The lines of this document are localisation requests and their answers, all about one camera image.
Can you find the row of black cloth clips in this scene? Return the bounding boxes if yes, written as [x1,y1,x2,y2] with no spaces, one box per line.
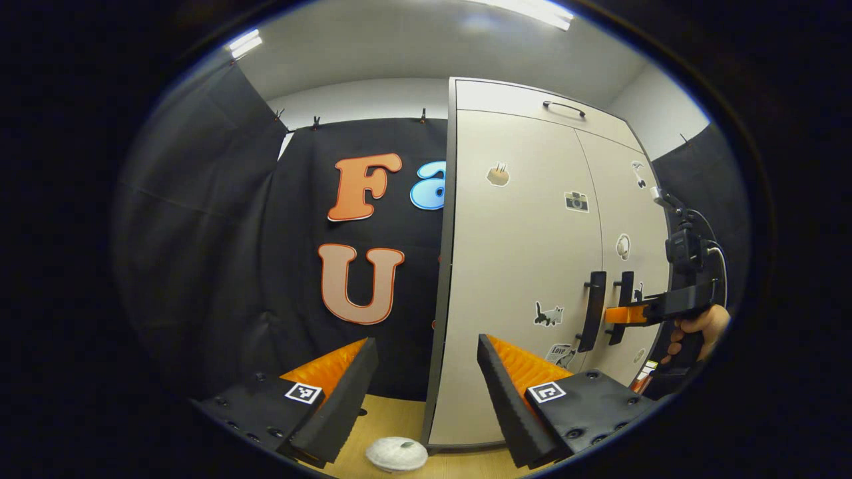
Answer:
[274,108,690,144]

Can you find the black door handle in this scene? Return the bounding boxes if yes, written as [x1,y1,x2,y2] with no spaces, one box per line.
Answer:
[606,271,635,347]
[576,271,608,353]

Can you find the small ceiling light panel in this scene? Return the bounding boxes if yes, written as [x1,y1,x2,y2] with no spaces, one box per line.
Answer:
[226,29,264,61]

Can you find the beige double-door shoe cabinet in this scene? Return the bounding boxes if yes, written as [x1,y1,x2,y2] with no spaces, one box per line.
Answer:
[421,77,673,453]

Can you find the white lidded paper cup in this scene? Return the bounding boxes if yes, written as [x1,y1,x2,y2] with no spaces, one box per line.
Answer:
[365,436,429,474]

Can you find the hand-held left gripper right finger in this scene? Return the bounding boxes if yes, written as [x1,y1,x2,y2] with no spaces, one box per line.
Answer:
[477,334,660,470]

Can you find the black backdrop cloth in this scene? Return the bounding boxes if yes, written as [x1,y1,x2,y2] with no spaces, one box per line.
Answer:
[113,60,749,400]

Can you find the large ceiling light panel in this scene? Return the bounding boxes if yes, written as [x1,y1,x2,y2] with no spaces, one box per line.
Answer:
[466,0,574,31]

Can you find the beige cherry-sticker cabinet door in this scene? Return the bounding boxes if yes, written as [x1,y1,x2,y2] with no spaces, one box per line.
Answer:
[576,130,672,387]

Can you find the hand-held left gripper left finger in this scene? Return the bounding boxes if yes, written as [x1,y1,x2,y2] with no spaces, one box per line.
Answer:
[190,337,380,470]

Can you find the beige camera-sticker cabinet door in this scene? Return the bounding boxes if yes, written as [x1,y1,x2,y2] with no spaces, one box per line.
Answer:
[429,110,605,448]

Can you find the beige cabinet drawer front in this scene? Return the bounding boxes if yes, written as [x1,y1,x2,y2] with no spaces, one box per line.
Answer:
[456,79,643,150]

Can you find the black curved drawer handle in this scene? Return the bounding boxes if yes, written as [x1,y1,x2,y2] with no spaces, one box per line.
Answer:
[542,100,587,119]

